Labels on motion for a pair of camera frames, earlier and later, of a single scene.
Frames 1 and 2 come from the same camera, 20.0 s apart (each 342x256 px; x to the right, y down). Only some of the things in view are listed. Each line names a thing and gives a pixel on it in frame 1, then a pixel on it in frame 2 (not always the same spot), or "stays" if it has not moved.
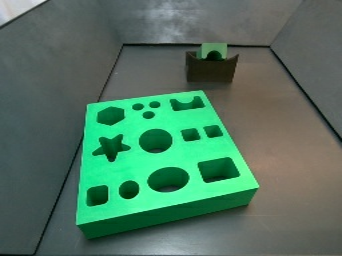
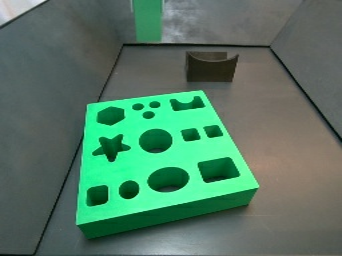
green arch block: [212, 51] to [148, 17]
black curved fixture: [209, 71] stays
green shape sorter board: [157, 163] stays
